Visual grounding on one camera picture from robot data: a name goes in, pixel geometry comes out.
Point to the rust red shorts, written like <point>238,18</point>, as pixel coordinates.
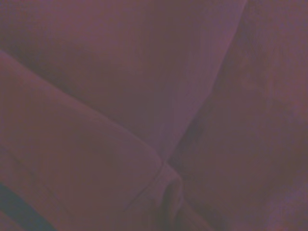
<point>154,96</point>

